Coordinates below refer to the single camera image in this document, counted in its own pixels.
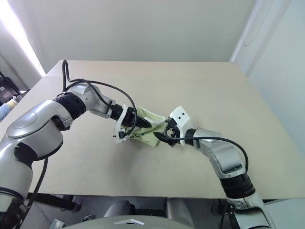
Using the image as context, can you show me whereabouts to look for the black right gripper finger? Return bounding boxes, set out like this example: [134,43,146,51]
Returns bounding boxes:
[154,132,171,144]
[165,117,177,129]

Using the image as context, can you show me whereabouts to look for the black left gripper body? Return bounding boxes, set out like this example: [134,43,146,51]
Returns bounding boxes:
[123,107,140,131]

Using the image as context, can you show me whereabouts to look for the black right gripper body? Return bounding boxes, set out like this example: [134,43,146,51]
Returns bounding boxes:
[166,125,182,148]

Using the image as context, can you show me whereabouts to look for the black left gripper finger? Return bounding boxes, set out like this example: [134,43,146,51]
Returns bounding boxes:
[137,116,152,128]

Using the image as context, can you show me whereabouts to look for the light green towel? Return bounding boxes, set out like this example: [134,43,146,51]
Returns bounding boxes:
[128,105,167,147]

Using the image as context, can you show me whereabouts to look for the light grey rounded shape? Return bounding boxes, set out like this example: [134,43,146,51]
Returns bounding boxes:
[164,197,192,220]

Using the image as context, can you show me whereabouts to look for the dark grey rounded shape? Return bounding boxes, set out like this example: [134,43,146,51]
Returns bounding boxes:
[104,199,134,218]

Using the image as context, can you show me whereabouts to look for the grey-green robot torso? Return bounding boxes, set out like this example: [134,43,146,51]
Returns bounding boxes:
[71,214,199,229]

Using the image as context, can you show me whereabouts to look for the black case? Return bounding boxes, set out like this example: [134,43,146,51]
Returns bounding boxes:
[0,71,31,106]

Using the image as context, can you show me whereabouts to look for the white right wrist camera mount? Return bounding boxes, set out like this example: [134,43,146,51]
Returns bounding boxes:
[169,105,193,146]

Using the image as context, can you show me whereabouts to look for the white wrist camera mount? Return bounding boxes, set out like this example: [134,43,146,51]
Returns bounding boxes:
[169,105,193,146]
[112,104,131,145]

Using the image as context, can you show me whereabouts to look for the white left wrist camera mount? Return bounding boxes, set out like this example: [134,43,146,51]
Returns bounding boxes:
[112,104,131,145]

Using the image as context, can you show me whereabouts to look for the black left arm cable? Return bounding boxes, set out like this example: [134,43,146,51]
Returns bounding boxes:
[25,60,138,215]

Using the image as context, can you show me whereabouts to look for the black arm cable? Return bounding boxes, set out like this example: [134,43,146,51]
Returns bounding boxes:
[163,128,249,172]
[25,60,138,215]

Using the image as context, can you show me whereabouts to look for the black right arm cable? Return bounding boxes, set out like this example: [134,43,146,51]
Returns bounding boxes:
[163,128,249,172]

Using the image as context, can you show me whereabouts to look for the black table frame bar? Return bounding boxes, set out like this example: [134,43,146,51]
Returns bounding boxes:
[25,192,81,212]

